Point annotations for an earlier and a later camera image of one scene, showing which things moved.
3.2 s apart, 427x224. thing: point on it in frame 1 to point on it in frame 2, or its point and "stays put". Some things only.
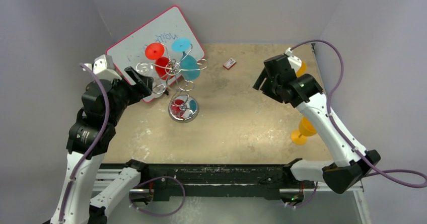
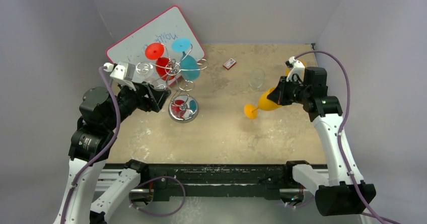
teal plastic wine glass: (190, 66) stays put
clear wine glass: (146, 69) stays put
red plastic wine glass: (155, 51) stays put
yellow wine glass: (306, 129) to (251, 110)
